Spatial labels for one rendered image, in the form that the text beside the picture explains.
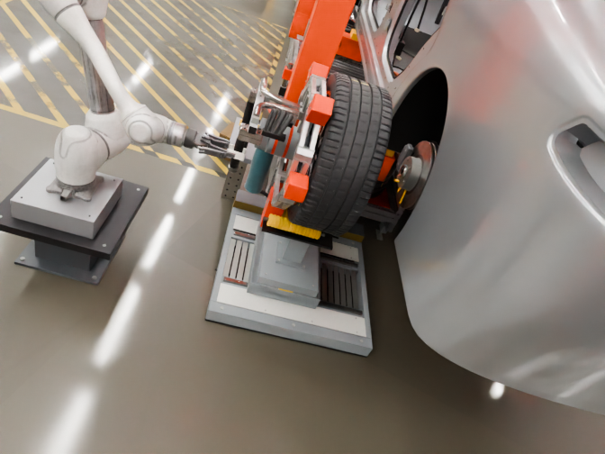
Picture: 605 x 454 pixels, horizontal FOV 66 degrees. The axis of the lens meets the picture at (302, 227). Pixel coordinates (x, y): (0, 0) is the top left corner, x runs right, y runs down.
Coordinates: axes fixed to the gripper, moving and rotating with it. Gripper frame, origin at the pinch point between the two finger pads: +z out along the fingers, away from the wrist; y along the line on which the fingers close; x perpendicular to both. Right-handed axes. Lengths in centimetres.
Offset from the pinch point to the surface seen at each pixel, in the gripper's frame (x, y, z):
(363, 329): -75, 7, 85
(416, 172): 6, -16, 77
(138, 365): -83, 48, -16
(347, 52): -27, -258, 71
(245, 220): -75, -53, 15
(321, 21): 40, -66, 21
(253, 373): -83, 40, 33
